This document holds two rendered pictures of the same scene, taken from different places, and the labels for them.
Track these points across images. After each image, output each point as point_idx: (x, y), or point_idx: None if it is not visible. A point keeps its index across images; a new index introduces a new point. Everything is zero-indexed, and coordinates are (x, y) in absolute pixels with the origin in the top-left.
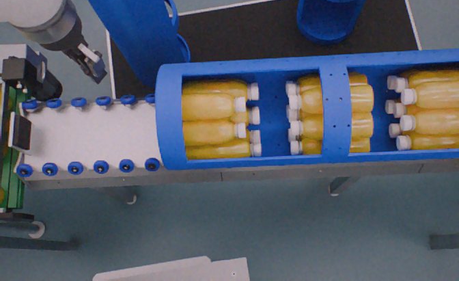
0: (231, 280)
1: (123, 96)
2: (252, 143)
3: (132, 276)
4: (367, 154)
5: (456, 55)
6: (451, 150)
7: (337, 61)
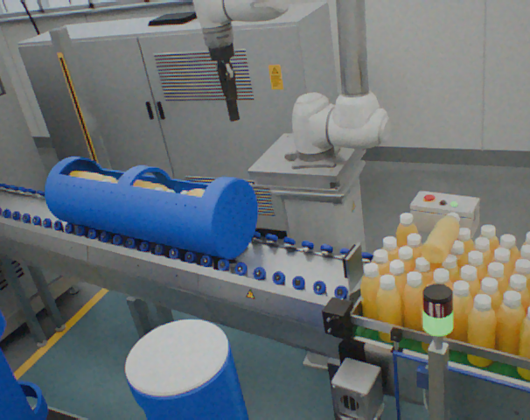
0: (261, 165)
1: (261, 275)
2: None
3: (312, 174)
4: (149, 176)
5: (67, 179)
6: (115, 171)
7: (118, 187)
